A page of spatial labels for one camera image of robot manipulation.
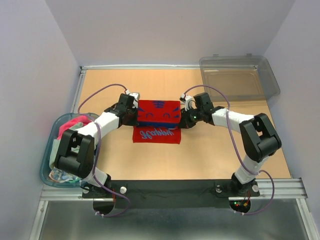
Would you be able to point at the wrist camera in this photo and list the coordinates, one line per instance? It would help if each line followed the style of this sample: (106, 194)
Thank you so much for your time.
(187, 101)
(135, 95)

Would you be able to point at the patterned light blue towel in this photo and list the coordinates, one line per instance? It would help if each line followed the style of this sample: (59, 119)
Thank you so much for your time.
(60, 176)

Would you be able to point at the teal plastic laundry bin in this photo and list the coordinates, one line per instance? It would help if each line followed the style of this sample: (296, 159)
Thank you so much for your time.
(45, 169)

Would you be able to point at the mint green towel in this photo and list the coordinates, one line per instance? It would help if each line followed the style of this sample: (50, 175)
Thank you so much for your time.
(54, 149)

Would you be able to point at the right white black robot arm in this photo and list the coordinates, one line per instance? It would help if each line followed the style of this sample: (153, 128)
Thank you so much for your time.
(253, 137)

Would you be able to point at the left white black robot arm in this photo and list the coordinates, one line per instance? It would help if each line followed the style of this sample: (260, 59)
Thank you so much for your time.
(79, 150)

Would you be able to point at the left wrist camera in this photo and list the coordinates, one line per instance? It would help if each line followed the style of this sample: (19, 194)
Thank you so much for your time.
(135, 95)

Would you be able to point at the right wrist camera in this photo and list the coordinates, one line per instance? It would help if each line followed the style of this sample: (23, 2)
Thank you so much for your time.
(187, 101)

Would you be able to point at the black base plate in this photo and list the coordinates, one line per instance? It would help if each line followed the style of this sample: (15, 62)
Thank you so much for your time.
(119, 203)

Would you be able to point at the clear grey plastic bin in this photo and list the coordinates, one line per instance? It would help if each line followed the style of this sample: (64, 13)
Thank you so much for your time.
(240, 78)

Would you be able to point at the aluminium front rail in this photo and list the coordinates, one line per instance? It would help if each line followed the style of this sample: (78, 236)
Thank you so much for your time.
(261, 188)

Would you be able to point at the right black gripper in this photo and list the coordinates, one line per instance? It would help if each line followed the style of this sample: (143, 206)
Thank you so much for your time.
(185, 121)

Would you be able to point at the red blue cat towel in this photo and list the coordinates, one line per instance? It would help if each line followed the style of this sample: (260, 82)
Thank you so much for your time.
(157, 122)

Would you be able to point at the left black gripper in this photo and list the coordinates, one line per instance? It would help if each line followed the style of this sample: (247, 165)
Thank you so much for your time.
(133, 122)

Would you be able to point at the pink towel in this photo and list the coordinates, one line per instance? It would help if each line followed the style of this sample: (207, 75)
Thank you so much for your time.
(75, 123)

